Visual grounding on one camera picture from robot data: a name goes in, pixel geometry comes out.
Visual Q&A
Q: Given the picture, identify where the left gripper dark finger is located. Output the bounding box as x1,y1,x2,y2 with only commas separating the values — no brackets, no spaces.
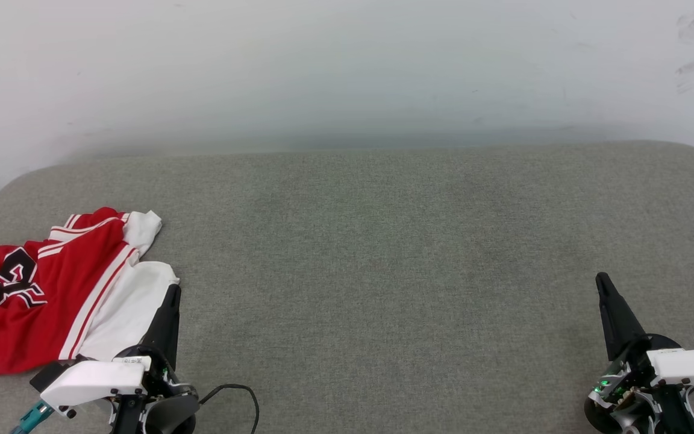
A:
141,283,182,370

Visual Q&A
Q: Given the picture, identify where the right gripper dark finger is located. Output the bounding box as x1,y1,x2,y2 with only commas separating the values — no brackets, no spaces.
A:
595,272,649,362

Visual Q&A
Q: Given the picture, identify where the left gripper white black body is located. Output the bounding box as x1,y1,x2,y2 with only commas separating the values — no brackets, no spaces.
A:
40,344,201,434

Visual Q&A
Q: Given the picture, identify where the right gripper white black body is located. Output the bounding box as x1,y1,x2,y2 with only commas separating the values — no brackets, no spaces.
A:
585,333,694,434

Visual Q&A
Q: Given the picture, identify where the red and white basketball jersey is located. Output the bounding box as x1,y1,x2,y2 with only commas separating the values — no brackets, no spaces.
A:
0,207,180,376

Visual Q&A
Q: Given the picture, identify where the grey fabric sofa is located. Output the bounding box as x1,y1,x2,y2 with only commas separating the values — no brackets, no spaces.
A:
0,140,694,434

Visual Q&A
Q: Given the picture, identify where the teal cable connector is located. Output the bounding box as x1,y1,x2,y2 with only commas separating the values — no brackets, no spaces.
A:
10,401,54,434

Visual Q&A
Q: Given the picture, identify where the thin black looped cable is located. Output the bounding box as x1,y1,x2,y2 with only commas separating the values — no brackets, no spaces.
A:
199,384,260,434

